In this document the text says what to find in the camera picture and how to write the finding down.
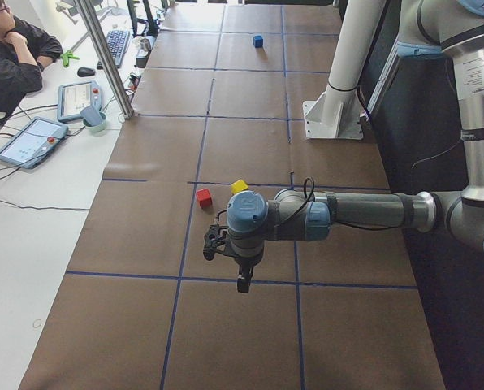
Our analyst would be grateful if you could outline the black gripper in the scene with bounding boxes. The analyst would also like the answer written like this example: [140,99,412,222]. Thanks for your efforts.
[233,256,259,293]

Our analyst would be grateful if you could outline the yellow wooden block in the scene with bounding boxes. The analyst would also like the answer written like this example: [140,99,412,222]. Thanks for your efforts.
[231,179,248,195]

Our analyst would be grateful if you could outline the red wooden block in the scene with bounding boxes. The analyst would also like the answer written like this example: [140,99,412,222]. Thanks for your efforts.
[195,188,213,209]

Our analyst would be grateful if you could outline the blue wooden block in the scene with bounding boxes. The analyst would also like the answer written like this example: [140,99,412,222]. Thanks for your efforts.
[253,35,264,49]

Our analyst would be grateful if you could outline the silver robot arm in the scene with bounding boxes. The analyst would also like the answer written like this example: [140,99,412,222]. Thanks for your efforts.
[203,1,484,293]

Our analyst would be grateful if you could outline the brown paper table cover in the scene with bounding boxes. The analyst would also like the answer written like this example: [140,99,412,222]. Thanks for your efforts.
[20,4,444,389]

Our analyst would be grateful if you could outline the rubber band on table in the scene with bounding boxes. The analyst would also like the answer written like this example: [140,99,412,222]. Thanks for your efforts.
[32,318,42,328]

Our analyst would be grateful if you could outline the orange black connector box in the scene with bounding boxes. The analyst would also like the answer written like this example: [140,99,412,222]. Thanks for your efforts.
[127,73,141,90]

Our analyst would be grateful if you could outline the far blue teach pendant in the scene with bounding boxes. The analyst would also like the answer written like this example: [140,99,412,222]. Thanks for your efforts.
[57,80,102,123]

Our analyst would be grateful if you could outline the blue teach pendant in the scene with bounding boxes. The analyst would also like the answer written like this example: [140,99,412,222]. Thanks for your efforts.
[57,80,102,123]
[0,117,68,169]

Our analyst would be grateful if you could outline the near blue teach pendant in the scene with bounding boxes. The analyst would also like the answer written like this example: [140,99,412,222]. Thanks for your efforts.
[0,117,68,169]

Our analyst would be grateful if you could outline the black computer mouse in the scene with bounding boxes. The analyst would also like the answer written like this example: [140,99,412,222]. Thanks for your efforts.
[76,67,96,77]

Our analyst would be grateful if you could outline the black keyboard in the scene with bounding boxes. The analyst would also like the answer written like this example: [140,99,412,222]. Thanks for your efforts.
[106,29,131,68]

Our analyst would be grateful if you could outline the green plastic tool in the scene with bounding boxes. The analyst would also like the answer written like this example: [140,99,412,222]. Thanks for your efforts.
[60,50,80,67]

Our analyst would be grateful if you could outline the seated person in black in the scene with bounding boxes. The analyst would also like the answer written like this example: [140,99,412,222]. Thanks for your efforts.
[0,1,63,115]

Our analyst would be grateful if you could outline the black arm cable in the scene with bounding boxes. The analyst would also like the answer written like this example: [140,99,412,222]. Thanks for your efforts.
[213,176,405,232]

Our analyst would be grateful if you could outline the white camera pole with base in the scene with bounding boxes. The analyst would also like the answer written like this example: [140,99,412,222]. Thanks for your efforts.
[303,1,384,140]

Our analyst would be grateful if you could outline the aluminium frame post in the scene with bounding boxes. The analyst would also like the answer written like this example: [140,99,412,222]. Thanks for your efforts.
[75,0,134,119]

